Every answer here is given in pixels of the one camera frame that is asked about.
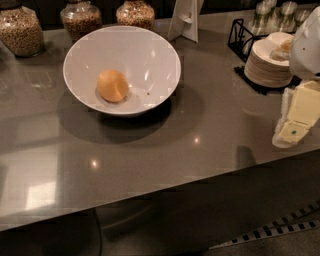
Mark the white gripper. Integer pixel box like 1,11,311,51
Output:
272,7,320,148

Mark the orange fruit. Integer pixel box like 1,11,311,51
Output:
97,70,129,103

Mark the white ceramic bowl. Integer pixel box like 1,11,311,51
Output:
63,26,181,117

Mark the stack of white plates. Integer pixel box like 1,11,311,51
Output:
244,32,293,88

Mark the black mat under plates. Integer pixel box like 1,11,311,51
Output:
233,66,301,95

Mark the left drinking glass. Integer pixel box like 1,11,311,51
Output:
249,0,277,35

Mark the drinking glass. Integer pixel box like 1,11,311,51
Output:
276,1,298,32
249,0,277,35
295,10,310,30

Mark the right drinking glass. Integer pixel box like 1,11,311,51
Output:
295,10,310,30

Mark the middle drinking glass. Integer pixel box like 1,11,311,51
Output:
276,1,298,32

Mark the black white striped strip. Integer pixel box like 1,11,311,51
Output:
210,201,320,250

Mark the white folded card stand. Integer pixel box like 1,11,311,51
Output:
167,0,204,43

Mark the right glass cereal jar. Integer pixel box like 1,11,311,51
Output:
116,0,155,30

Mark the glass cereal jar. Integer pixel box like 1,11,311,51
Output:
0,0,44,57
116,0,155,30
60,0,102,43

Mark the middle glass cereal jar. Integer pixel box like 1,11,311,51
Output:
60,0,102,43

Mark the left glass cereal jar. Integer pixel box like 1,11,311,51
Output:
0,0,44,57

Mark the black wire rack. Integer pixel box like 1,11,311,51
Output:
227,18,266,62

